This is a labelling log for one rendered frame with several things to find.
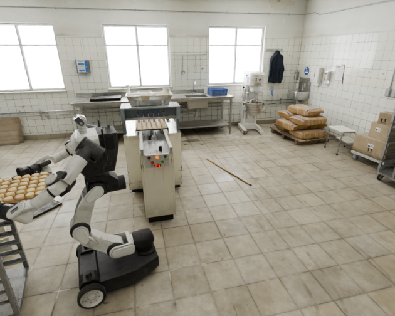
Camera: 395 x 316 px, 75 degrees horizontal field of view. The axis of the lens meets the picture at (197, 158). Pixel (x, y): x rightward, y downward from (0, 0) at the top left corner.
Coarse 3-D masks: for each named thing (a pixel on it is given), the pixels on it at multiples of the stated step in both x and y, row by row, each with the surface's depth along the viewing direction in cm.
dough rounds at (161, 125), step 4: (136, 120) 366; (140, 120) 357; (152, 120) 357; (156, 120) 357; (160, 120) 362; (136, 124) 346; (140, 124) 341; (144, 124) 338; (148, 124) 338; (152, 124) 338; (156, 124) 346; (160, 124) 338; (164, 124) 338; (136, 128) 329; (140, 128) 321; (144, 128) 321; (148, 128) 322; (152, 128) 324; (156, 128) 325; (160, 128) 324
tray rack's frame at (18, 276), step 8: (8, 272) 209; (16, 272) 209; (24, 272) 209; (16, 280) 202; (24, 280) 202; (0, 288) 195; (16, 288) 195; (24, 288) 197; (0, 296) 189; (16, 296) 189; (8, 304) 182; (0, 312) 177; (8, 312) 177
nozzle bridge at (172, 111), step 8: (128, 104) 331; (176, 104) 329; (120, 112) 307; (128, 112) 317; (136, 112) 319; (144, 112) 321; (152, 112) 323; (160, 112) 326; (168, 112) 328; (176, 112) 322; (128, 120) 316; (176, 120) 336; (176, 128) 341
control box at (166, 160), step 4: (148, 156) 258; (152, 156) 260; (160, 156) 261; (168, 156) 263; (148, 160) 260; (152, 160) 261; (156, 160) 262; (160, 160) 263; (164, 160) 264; (168, 160) 265; (148, 164) 262; (152, 164) 263; (160, 164) 264; (164, 164) 266; (168, 164) 267
